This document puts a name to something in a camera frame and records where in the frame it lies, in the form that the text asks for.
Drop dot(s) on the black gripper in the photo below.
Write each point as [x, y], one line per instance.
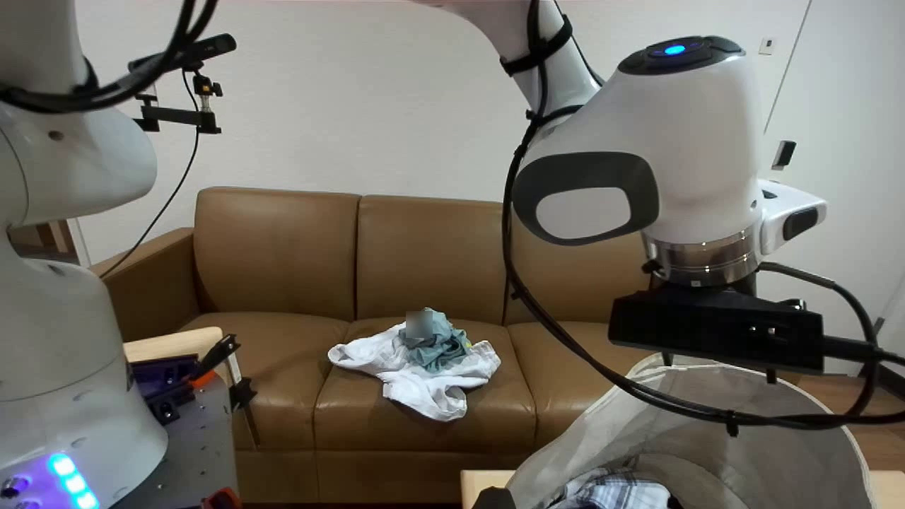
[720, 323]

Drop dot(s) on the blue white plaid cloth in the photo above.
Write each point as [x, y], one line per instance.
[614, 494]

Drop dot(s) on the green teal cloth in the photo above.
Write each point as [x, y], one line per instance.
[433, 343]

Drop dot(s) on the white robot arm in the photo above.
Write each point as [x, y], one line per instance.
[662, 148]

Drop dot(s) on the grey fabric laundry basket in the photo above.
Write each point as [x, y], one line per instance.
[703, 466]

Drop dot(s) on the white cloth on couch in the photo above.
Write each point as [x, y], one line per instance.
[435, 398]

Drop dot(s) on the brown leather couch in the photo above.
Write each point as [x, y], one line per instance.
[290, 275]

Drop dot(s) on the black door card reader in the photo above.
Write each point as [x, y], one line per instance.
[783, 155]

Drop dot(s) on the white door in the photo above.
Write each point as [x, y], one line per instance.
[843, 105]

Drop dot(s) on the grey robot mounting table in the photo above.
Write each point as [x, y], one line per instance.
[187, 384]

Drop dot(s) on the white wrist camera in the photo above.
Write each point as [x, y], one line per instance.
[788, 214]

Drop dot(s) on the black camera on mount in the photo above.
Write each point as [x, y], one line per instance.
[202, 88]

